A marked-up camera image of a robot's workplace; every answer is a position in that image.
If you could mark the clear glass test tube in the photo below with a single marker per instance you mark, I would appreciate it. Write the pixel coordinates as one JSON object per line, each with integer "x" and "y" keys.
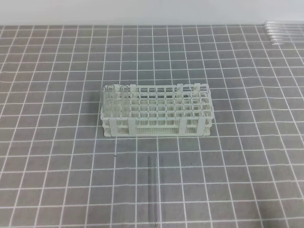
{"x": 152, "y": 192}

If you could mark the white plastic test tube rack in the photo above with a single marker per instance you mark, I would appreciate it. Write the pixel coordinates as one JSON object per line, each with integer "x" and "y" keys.
{"x": 168, "y": 110}

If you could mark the glass tube in rack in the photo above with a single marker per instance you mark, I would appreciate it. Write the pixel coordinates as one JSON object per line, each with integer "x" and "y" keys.
{"x": 112, "y": 99}
{"x": 104, "y": 100}

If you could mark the leftmost glass tube in rack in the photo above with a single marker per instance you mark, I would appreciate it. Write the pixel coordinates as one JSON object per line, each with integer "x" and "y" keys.
{"x": 104, "y": 100}

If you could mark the spare glass tubes bundle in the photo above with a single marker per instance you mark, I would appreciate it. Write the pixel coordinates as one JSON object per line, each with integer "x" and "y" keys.
{"x": 284, "y": 32}

